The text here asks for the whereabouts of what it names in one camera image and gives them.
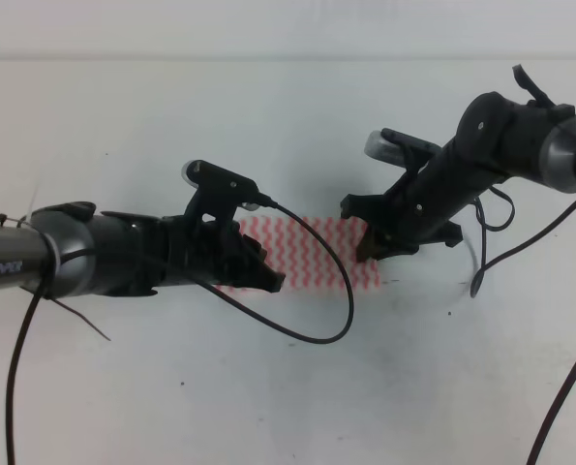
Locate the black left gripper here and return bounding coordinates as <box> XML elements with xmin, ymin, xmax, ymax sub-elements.
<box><xmin>161</xmin><ymin>215</ymin><xmax>286</xmax><ymax>294</ymax></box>

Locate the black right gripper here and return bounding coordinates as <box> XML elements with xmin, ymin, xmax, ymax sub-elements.
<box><xmin>340</xmin><ymin>178</ymin><xmax>462</xmax><ymax>263</ymax></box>

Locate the pink white striped towel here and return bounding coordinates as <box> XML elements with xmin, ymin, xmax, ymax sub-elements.
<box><xmin>238</xmin><ymin>215</ymin><xmax>381</xmax><ymax>293</ymax></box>

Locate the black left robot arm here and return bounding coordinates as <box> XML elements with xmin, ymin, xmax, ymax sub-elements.
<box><xmin>0</xmin><ymin>201</ymin><xmax>285</xmax><ymax>298</ymax></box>

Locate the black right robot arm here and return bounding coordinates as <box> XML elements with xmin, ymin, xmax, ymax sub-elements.
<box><xmin>341</xmin><ymin>65</ymin><xmax>576</xmax><ymax>262</ymax></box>

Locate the black left camera cable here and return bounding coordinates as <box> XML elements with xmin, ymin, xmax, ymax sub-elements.
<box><xmin>195</xmin><ymin>193</ymin><xmax>355</xmax><ymax>344</ymax></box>

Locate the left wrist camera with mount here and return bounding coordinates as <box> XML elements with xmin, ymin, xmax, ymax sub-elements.
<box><xmin>181</xmin><ymin>160</ymin><xmax>259</xmax><ymax>227</ymax></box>

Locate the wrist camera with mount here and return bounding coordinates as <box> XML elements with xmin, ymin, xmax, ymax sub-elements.
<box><xmin>181</xmin><ymin>160</ymin><xmax>259</xmax><ymax>227</ymax></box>
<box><xmin>364</xmin><ymin>128</ymin><xmax>442</xmax><ymax>179</ymax></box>

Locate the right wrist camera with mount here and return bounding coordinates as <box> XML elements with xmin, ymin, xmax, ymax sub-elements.
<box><xmin>364</xmin><ymin>128</ymin><xmax>442</xmax><ymax>179</ymax></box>

